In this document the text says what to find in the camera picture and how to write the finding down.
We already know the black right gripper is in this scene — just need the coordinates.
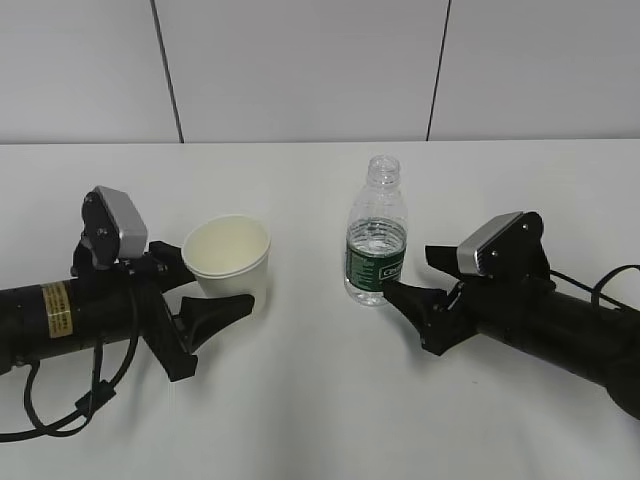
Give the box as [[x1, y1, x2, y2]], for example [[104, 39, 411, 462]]
[[383, 245, 555, 356]]

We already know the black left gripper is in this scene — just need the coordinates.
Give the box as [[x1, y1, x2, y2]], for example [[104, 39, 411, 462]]
[[69, 241, 254, 382]]

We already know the white paper cup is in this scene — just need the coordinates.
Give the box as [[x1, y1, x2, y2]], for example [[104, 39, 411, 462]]
[[181, 214, 271, 315]]

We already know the clear green-label water bottle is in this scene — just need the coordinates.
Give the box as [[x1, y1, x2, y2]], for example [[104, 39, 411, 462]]
[[344, 155, 408, 307]]

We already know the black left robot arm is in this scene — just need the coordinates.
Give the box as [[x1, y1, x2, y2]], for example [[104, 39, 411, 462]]
[[1, 241, 255, 382]]

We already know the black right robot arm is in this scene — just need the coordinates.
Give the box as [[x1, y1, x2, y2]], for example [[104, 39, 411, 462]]
[[383, 261, 639, 417]]

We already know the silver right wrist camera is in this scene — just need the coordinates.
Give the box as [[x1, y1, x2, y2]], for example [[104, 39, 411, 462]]
[[456, 211, 550, 280]]

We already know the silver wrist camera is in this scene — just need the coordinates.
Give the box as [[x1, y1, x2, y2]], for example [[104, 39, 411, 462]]
[[80, 185, 148, 270], [456, 211, 550, 280]]

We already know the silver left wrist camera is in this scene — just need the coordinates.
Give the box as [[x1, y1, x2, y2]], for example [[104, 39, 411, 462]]
[[80, 185, 148, 270]]

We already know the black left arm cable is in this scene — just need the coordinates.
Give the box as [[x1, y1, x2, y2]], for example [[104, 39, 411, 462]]
[[0, 289, 144, 439]]

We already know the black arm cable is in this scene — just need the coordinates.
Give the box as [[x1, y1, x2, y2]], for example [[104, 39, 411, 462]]
[[547, 265, 640, 311], [0, 289, 144, 439]]

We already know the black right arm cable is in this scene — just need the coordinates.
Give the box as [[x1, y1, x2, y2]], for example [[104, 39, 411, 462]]
[[547, 265, 640, 311]]

